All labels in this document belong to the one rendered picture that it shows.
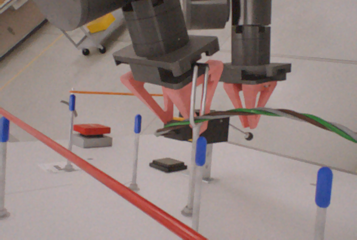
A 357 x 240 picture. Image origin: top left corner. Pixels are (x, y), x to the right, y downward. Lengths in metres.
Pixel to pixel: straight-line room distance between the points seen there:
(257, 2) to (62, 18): 0.30
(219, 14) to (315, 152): 1.38
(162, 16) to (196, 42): 0.04
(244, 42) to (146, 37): 0.21
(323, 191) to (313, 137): 1.67
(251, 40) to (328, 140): 1.37
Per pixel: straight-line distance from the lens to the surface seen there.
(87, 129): 0.61
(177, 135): 0.41
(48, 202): 0.37
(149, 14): 0.32
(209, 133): 0.43
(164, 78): 0.33
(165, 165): 0.49
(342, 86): 2.07
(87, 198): 0.38
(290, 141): 1.90
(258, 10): 0.51
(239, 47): 0.51
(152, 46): 0.33
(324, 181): 0.21
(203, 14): 0.49
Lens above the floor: 1.37
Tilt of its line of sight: 32 degrees down
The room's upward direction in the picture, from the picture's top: 38 degrees counter-clockwise
